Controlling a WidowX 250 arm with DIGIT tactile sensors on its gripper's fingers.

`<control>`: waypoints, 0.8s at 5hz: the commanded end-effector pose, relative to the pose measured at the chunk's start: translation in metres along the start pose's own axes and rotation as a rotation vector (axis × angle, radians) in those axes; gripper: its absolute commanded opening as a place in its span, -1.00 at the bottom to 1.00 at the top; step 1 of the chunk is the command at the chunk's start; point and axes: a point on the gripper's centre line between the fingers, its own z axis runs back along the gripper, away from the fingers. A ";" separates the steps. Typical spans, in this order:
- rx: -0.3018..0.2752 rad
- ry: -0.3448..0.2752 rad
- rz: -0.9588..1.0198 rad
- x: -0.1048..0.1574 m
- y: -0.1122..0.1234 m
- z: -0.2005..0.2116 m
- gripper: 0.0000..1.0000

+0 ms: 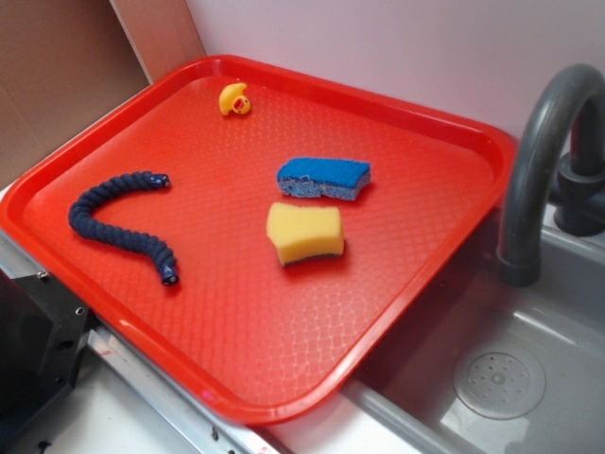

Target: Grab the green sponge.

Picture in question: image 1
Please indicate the yellow sponge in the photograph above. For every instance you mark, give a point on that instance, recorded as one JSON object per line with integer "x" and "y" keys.
{"x": 300, "y": 233}

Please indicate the blue sponge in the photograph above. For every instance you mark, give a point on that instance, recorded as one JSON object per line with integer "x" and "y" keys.
{"x": 314, "y": 178}

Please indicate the red plastic tray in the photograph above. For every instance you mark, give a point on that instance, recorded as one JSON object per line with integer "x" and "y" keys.
{"x": 257, "y": 342}

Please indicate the yellow rubber duck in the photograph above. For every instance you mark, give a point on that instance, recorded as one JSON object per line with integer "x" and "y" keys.
{"x": 232, "y": 99}

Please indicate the grey plastic sink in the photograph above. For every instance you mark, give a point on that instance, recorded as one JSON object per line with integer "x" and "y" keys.
{"x": 406, "y": 381}

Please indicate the round sink drain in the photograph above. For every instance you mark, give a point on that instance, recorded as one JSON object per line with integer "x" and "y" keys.
{"x": 499, "y": 381}

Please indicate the grey curved faucet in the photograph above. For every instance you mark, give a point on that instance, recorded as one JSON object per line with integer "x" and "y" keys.
{"x": 560, "y": 160}

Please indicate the brown cardboard panel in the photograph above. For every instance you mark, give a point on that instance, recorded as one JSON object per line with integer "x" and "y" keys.
{"x": 65, "y": 64}

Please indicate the navy blue rope toy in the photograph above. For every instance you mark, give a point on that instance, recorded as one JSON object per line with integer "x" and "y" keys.
{"x": 81, "y": 219}

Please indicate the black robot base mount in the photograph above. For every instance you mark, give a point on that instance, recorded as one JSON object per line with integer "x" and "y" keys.
{"x": 43, "y": 330}

